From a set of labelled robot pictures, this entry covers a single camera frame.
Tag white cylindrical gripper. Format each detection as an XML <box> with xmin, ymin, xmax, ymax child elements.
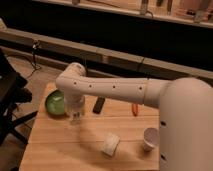
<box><xmin>64</xmin><ymin>95</ymin><xmax>85</xmax><ymax>125</ymax></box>

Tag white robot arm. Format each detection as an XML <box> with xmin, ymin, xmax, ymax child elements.
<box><xmin>56</xmin><ymin>62</ymin><xmax>213</xmax><ymax>171</ymax></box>

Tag green ceramic bowl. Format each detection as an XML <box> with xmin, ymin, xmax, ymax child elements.
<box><xmin>45</xmin><ymin>89</ymin><xmax>65</xmax><ymax>116</ymax></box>

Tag black rectangular remote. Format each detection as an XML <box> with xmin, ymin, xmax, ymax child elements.
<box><xmin>93</xmin><ymin>97</ymin><xmax>105</xmax><ymax>114</ymax></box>

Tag orange marker pen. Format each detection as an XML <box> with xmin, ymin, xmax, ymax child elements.
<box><xmin>132</xmin><ymin>104</ymin><xmax>138</xmax><ymax>117</ymax></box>

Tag black office chair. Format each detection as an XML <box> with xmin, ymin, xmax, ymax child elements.
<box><xmin>0</xmin><ymin>48</ymin><xmax>37</xmax><ymax>146</ymax></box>

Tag white paper cup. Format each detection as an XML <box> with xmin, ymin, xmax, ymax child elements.
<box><xmin>142</xmin><ymin>127</ymin><xmax>159</xmax><ymax>152</ymax></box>

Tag black cable with plug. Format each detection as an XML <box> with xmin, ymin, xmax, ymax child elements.
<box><xmin>25</xmin><ymin>39</ymin><xmax>43</xmax><ymax>80</ymax></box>

